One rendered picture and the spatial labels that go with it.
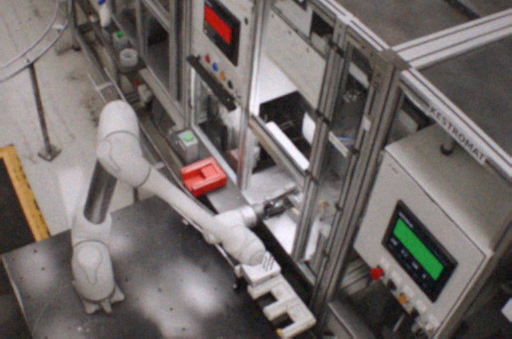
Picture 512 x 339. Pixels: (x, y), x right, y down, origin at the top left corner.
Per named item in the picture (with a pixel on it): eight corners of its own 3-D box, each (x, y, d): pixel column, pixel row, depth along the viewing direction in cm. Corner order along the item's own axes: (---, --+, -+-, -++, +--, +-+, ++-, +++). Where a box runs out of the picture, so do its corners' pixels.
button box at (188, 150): (178, 153, 276) (177, 134, 267) (193, 147, 279) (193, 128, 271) (186, 164, 271) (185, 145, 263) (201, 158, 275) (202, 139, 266)
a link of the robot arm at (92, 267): (78, 302, 236) (69, 274, 220) (76, 266, 248) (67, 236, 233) (116, 298, 239) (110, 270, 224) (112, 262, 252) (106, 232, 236)
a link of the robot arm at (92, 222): (70, 260, 245) (68, 220, 260) (106, 263, 252) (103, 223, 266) (101, 130, 198) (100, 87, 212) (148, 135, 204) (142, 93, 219)
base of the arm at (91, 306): (91, 323, 236) (88, 317, 232) (71, 282, 248) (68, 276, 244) (129, 306, 244) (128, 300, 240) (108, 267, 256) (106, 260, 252)
